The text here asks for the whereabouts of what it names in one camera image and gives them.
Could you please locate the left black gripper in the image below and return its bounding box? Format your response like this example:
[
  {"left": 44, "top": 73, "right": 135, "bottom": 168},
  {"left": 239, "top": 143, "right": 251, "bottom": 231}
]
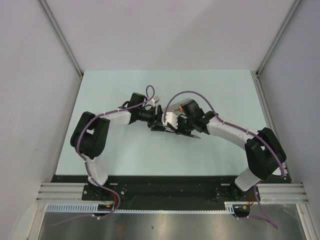
[{"left": 137, "top": 105, "right": 167, "bottom": 132}]

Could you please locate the silver butter knife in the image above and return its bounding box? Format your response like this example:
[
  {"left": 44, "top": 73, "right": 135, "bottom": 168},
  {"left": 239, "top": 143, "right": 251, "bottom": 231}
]
[{"left": 179, "top": 133, "right": 201, "bottom": 139}]

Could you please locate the grey cloth napkin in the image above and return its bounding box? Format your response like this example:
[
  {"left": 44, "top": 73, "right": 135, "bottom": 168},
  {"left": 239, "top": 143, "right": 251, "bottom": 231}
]
[{"left": 167, "top": 98, "right": 191, "bottom": 115}]

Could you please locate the copper spoon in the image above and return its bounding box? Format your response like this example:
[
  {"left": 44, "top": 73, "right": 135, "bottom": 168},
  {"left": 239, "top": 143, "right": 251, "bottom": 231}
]
[{"left": 176, "top": 105, "right": 184, "bottom": 113}]

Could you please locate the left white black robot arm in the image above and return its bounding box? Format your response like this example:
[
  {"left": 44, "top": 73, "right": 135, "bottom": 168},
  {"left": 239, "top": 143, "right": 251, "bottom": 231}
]
[{"left": 70, "top": 92, "right": 166, "bottom": 200}]

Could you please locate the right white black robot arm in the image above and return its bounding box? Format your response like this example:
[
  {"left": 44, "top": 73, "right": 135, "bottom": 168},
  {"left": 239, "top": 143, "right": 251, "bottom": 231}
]
[{"left": 163, "top": 98, "right": 287, "bottom": 201}]

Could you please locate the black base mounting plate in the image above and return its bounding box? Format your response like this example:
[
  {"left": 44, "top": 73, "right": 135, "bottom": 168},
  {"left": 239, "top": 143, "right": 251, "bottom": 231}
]
[{"left": 51, "top": 175, "right": 292, "bottom": 216}]

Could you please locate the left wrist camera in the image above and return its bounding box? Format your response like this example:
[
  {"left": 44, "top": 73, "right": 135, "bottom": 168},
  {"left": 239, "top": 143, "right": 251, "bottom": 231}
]
[{"left": 149, "top": 95, "right": 160, "bottom": 106}]

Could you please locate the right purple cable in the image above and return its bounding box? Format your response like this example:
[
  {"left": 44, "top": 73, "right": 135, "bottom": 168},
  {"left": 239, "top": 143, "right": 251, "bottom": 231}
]
[{"left": 165, "top": 91, "right": 287, "bottom": 230}]

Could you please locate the purple cable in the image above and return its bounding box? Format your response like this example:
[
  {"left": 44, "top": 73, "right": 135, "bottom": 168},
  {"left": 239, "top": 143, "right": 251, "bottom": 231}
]
[
  {"left": 48, "top": 85, "right": 157, "bottom": 227},
  {"left": 165, "top": 91, "right": 287, "bottom": 230}
]

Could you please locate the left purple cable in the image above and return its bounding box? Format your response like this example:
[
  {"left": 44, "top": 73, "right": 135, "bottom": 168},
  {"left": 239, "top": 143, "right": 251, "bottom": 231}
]
[{"left": 48, "top": 85, "right": 157, "bottom": 227}]

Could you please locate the aluminium frame rail right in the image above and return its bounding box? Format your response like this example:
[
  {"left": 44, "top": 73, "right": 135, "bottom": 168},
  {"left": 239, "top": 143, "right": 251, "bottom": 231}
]
[{"left": 251, "top": 71, "right": 290, "bottom": 177}]

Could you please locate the aluminium frame rail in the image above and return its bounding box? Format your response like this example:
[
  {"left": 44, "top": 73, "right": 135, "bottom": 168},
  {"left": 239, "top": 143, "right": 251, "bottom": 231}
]
[
  {"left": 251, "top": 71, "right": 290, "bottom": 177},
  {"left": 36, "top": 183, "right": 85, "bottom": 203}
]

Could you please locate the white slotted cable duct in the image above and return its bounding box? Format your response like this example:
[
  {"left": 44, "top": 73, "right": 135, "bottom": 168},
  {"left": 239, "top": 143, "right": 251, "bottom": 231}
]
[{"left": 46, "top": 201, "right": 236, "bottom": 215}]

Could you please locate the aluminium frame rail left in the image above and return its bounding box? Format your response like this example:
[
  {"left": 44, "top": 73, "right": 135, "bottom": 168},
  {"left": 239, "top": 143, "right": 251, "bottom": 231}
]
[{"left": 36, "top": 183, "right": 85, "bottom": 203}]

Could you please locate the aluminium frame post left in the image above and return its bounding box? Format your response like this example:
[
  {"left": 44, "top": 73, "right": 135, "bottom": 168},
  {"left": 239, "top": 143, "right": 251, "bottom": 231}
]
[{"left": 36, "top": 0, "right": 84, "bottom": 79}]

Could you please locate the aluminium frame post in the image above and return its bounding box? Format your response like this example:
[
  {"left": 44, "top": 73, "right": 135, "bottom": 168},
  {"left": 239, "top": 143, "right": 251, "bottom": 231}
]
[
  {"left": 36, "top": 0, "right": 84, "bottom": 79},
  {"left": 255, "top": 0, "right": 304, "bottom": 78}
]

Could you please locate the aluminium frame post right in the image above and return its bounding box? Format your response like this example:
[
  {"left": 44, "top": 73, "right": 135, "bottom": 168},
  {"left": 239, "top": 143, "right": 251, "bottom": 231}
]
[{"left": 255, "top": 0, "right": 304, "bottom": 78}]

